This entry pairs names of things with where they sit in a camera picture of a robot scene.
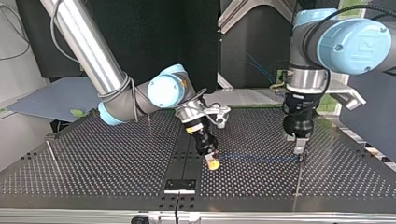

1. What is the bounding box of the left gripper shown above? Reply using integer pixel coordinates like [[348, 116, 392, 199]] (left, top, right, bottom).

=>
[[282, 92, 323, 156]]

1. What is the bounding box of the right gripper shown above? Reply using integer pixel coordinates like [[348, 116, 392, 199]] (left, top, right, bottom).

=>
[[184, 116, 221, 172]]

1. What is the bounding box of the blue cable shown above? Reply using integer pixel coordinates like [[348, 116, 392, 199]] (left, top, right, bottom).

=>
[[218, 152, 303, 163]]

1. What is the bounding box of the connector holder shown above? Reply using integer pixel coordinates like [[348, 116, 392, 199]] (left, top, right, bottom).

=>
[[163, 179, 197, 195]]

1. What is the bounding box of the black panel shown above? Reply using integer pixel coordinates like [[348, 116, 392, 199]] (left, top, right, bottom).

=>
[[15, 0, 221, 94]]

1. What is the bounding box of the grey board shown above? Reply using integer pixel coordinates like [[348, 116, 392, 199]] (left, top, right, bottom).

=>
[[6, 76, 102, 123]]

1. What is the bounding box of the thin black wire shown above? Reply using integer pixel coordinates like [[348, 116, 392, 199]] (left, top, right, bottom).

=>
[[174, 191, 181, 224]]

